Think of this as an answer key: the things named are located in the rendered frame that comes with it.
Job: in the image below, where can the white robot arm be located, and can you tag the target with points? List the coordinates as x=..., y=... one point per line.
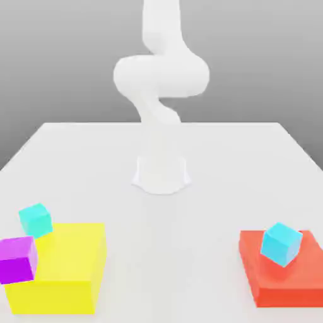
x=161, y=75

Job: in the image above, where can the small turquoise cube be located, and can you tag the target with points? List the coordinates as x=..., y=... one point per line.
x=35, y=220

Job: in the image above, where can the small sky blue cube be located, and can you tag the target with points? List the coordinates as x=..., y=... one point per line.
x=280, y=244

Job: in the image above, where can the small purple cube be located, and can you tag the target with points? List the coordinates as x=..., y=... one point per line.
x=15, y=260

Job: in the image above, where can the large yellow box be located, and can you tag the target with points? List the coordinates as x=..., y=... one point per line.
x=68, y=272

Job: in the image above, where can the large orange box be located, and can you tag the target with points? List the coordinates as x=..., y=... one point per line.
x=282, y=290

